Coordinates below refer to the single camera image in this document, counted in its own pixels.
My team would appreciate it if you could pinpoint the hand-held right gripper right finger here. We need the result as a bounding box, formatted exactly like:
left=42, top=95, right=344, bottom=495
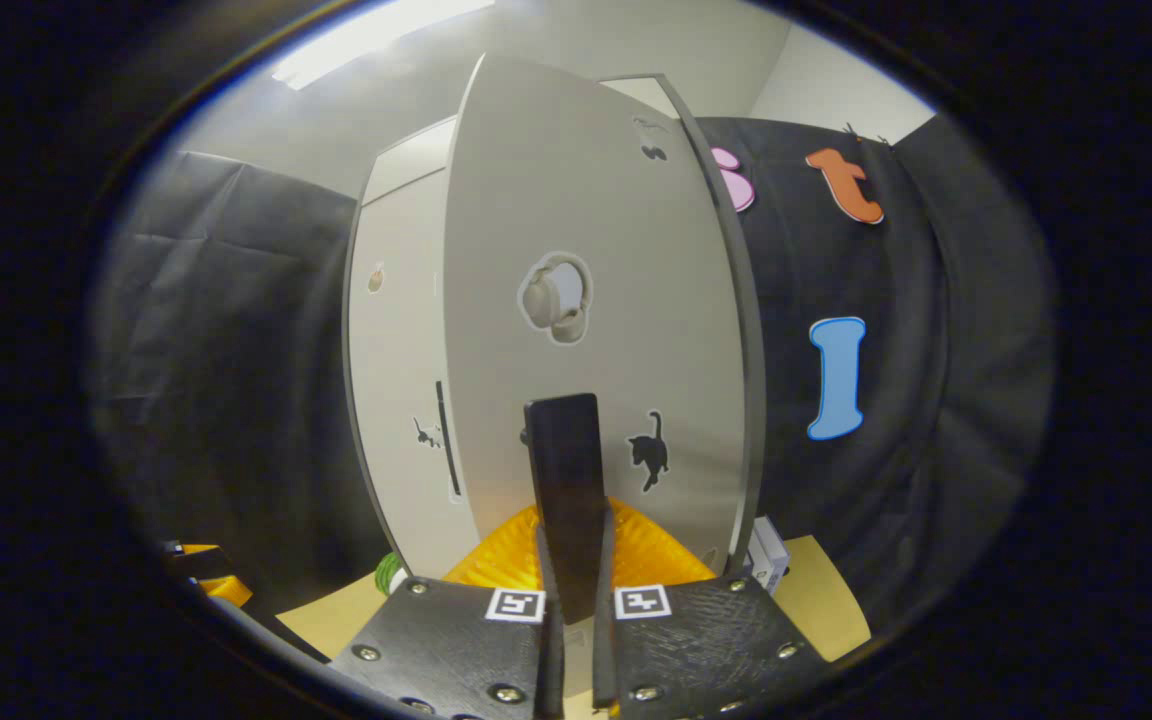
left=590, top=498, right=832, bottom=720

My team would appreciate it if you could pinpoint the yellow foam mat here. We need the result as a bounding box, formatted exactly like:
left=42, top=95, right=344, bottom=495
left=276, top=535, right=873, bottom=720

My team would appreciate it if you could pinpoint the grey cabinet door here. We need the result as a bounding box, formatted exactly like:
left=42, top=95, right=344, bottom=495
left=442, top=54, right=768, bottom=583
left=346, top=170, right=483, bottom=581

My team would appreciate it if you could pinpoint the black door handle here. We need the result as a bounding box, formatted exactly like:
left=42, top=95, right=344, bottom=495
left=435, top=380, right=463, bottom=499
left=522, top=393, right=610, bottom=626

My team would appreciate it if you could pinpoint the black backdrop cloth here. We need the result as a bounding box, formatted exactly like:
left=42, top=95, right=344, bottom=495
left=86, top=115, right=1057, bottom=646

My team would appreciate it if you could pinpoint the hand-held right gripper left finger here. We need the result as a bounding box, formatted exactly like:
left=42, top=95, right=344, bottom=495
left=329, top=503, right=569, bottom=720

